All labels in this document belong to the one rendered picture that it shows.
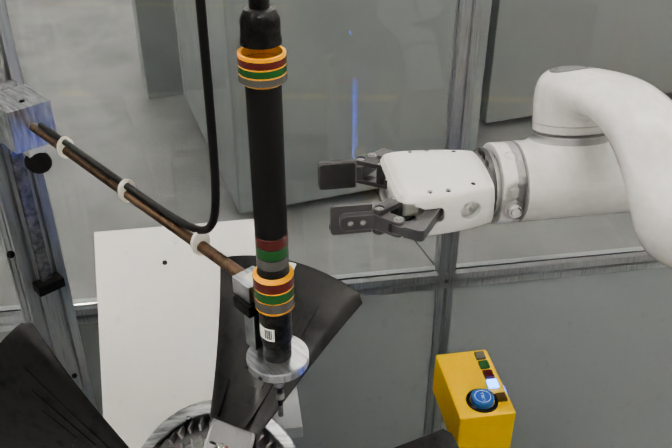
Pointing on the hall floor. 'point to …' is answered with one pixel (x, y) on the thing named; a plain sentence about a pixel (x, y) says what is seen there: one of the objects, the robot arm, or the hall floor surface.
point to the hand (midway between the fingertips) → (336, 196)
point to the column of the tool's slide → (10, 213)
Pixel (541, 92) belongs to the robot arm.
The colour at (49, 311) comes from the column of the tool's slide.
